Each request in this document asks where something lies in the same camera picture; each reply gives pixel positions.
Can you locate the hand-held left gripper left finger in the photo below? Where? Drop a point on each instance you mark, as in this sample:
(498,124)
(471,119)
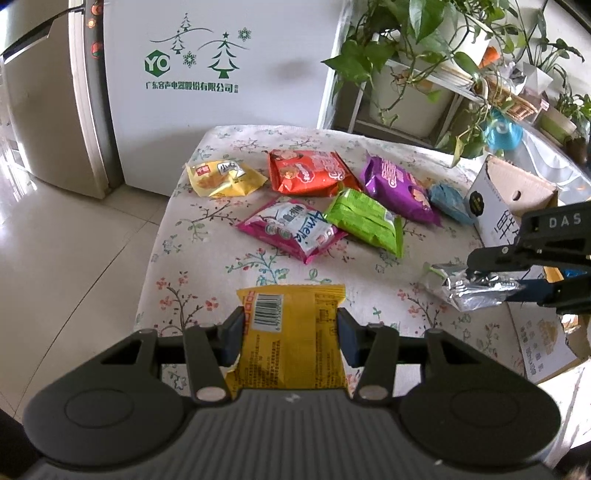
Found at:
(231,339)

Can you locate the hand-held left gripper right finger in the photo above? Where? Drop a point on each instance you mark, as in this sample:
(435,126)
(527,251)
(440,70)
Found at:
(348,341)

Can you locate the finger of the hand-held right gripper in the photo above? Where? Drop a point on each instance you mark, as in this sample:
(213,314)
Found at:
(535,290)
(498,263)

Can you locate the silver foil snack packet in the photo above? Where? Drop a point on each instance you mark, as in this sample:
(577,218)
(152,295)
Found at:
(466,293)

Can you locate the yellow barcode snack packet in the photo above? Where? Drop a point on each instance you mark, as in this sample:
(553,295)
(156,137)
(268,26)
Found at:
(291,346)

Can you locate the cardboard box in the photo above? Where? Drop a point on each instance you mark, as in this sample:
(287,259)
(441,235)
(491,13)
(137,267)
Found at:
(508,180)

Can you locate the blue snack packet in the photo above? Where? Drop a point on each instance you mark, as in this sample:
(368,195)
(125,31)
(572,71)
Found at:
(448,198)

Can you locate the orange snack packet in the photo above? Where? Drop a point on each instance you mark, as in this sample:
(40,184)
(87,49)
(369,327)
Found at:
(304,173)

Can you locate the silver plastic sheet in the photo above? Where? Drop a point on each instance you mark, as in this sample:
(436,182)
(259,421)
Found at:
(554,157)

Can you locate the floral tablecloth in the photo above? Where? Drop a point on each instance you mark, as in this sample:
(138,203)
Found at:
(207,258)

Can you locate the beige plant pot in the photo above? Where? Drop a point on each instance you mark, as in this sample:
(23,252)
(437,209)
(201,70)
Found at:
(556,122)

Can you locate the blue plastic bottle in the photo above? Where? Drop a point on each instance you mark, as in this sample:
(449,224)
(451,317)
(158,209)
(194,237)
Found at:
(503,131)

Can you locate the green snack packet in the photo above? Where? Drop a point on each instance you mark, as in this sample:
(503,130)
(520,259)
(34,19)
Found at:
(364,217)

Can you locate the small green plant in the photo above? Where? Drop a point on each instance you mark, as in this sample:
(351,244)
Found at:
(575,104)

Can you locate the wicker basket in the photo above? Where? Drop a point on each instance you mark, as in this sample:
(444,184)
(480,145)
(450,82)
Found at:
(521,106)

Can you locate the pink snack packet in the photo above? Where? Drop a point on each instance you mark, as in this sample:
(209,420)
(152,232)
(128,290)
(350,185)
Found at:
(291,226)

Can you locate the purple snack packet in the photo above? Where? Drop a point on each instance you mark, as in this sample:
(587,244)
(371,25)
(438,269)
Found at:
(392,184)

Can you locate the small white plant pot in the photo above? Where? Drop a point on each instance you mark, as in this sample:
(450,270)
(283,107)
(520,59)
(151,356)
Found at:
(538,78)

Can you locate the small yellow snack packet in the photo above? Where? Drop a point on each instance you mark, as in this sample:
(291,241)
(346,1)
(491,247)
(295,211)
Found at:
(217,182)

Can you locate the tall leafy plant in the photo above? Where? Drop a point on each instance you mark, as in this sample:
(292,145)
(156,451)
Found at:
(549,50)

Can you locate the white metal plant rack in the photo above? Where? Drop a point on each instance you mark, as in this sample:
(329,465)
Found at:
(427,76)

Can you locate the tall white plant pot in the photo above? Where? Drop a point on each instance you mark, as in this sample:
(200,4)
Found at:
(466,37)

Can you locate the white appliance with green print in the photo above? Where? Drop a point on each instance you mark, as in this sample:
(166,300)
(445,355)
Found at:
(258,115)

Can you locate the large pothos plant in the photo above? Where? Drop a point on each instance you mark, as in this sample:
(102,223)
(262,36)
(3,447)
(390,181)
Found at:
(415,23)

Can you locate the silver refrigerator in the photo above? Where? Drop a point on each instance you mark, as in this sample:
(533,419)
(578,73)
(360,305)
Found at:
(41,115)

